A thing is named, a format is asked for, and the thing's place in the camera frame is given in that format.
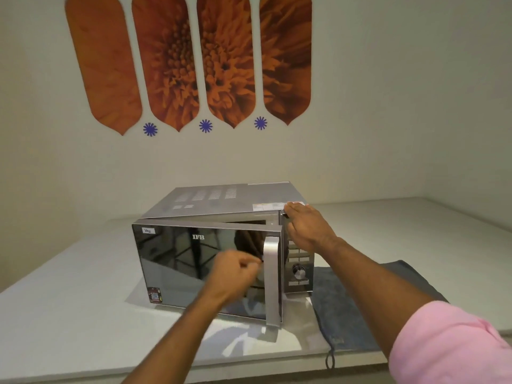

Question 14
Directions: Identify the person's right hand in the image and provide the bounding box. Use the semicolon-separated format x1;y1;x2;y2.
283;202;341;253

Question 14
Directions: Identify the person's left hand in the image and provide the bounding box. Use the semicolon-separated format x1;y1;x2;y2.
199;250;265;307

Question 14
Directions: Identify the silver microwave oven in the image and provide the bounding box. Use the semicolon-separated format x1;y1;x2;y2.
132;181;315;329

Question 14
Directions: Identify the person's right forearm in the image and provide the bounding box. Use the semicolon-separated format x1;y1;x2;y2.
320;237;437;359

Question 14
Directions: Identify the person's left forearm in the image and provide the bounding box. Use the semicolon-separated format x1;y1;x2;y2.
122;290;225;384

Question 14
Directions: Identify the black glass microwave door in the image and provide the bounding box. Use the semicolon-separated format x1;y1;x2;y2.
132;223;284;329

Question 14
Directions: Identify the blue grey cloth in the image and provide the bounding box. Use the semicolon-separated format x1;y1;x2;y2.
310;259;450;371

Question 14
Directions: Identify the pink shirt sleeve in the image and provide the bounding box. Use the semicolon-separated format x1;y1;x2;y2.
388;301;512;384

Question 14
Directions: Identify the orange flower wall panel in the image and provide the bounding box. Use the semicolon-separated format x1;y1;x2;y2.
196;0;257;129
259;0;313;127
131;0;200;133

